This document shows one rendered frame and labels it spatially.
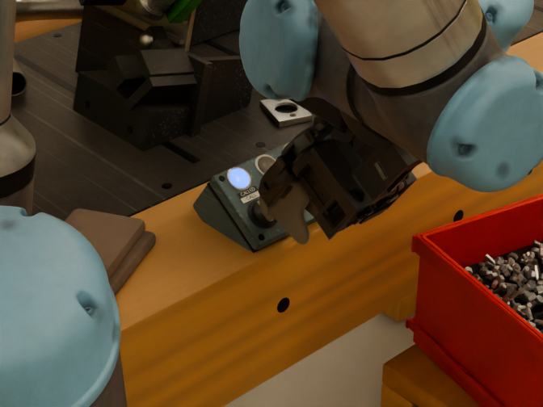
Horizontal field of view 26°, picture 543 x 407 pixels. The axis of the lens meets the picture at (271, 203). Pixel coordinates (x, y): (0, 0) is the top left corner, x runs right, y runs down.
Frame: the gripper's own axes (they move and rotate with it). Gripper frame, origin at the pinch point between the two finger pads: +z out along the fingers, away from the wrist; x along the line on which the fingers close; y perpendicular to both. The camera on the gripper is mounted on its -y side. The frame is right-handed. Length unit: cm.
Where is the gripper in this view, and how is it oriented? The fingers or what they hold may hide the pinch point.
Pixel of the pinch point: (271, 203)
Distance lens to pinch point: 106.0
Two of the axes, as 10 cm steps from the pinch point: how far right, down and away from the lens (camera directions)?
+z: -3.8, 4.7, 7.9
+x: 7.4, -3.6, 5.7
